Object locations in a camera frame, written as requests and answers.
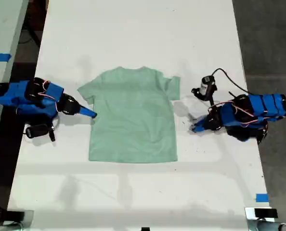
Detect shiny metal bracket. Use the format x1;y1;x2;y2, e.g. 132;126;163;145
245;206;280;231
2;209;35;228

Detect black floor cable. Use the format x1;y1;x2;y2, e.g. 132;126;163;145
19;28;38;45

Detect square blue tape piece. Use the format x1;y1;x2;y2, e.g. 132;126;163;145
255;193;270;203

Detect pale green T-shirt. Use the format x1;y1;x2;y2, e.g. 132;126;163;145
77;66;181;164

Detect small black box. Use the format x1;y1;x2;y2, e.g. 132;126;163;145
254;208;278;219
6;210;26;221

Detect red white arm wire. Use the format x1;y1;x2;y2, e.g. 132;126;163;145
38;80;62;114
208;101;264;128

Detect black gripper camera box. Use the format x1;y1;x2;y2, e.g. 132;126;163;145
25;124;49;140
192;75;218;101

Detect black camera cable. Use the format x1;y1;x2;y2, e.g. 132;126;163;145
50;114;60;130
211;68;249;95

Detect white side table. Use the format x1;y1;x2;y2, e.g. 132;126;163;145
0;0;30;154

